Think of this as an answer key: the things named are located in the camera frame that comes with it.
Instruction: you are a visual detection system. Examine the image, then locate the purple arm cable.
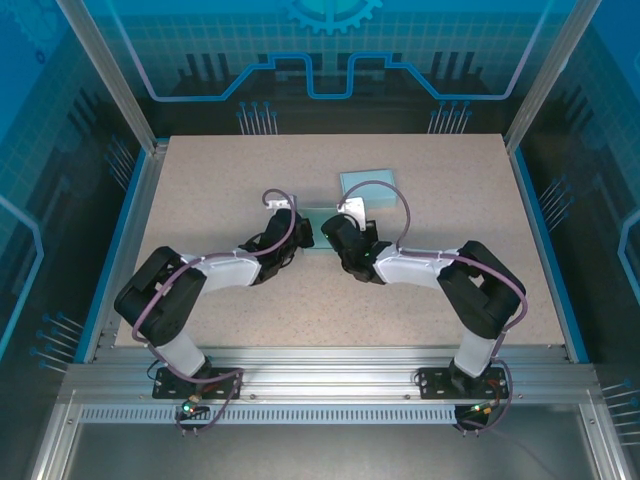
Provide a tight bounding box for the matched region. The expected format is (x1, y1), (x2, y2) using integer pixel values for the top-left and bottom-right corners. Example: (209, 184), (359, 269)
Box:
(130, 187), (297, 437)
(337, 182), (529, 437)

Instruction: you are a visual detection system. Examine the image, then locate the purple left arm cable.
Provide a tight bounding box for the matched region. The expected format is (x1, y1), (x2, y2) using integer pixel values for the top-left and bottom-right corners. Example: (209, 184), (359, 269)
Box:
(130, 187), (297, 437)

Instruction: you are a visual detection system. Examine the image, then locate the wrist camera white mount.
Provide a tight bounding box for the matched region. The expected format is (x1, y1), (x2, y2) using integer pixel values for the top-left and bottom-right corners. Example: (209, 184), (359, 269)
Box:
(336, 195), (370, 234)
(263, 193), (300, 212)

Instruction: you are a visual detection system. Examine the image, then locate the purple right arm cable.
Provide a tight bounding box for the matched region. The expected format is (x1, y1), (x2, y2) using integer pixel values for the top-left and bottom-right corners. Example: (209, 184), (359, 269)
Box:
(337, 182), (529, 437)

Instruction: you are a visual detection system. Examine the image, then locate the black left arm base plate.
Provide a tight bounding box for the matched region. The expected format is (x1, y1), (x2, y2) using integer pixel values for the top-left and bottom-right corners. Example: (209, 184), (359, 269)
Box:
(152, 366), (242, 401)

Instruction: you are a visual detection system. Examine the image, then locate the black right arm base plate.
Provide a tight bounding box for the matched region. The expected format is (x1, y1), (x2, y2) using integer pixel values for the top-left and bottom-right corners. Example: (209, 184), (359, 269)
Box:
(417, 365), (510, 401)

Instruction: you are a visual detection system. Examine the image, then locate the light blue paper box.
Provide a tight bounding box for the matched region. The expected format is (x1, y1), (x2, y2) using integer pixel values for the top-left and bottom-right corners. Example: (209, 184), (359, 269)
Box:
(338, 168), (400, 212)
(298, 206), (335, 255)

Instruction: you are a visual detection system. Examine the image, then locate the aluminium frame cross rail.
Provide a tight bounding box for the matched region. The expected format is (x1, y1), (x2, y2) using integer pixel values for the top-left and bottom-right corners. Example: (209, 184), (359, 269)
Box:
(58, 346), (600, 404)

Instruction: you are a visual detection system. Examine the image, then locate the aluminium frame post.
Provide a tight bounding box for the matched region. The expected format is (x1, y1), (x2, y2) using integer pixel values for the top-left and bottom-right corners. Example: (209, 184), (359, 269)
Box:
(53, 0), (169, 157)
(503, 0), (604, 154)

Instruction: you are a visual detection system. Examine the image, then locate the aluminium side rail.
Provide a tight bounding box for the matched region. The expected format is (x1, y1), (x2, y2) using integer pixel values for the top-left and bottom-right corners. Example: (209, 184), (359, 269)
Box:
(92, 141), (171, 362)

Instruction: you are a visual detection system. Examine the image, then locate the grey metal bottom panel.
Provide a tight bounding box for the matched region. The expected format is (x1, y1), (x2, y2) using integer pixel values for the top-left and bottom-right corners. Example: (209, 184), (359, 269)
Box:
(63, 422), (601, 480)

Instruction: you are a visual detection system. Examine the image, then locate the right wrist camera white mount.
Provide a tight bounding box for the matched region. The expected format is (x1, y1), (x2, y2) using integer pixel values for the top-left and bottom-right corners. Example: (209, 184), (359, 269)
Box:
(336, 195), (370, 234)

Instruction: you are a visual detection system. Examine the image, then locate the slotted grey cable duct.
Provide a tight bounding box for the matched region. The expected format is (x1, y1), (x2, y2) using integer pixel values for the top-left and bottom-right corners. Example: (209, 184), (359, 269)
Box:
(78, 405), (460, 425)

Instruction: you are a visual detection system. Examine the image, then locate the blue table side strip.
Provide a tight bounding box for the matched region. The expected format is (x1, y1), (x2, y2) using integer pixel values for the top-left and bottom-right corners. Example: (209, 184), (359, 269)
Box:
(73, 148), (154, 364)
(508, 147), (591, 364)

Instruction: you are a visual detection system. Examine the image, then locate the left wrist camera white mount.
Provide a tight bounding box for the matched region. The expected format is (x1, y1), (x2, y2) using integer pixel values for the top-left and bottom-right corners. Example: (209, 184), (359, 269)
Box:
(263, 193), (300, 212)

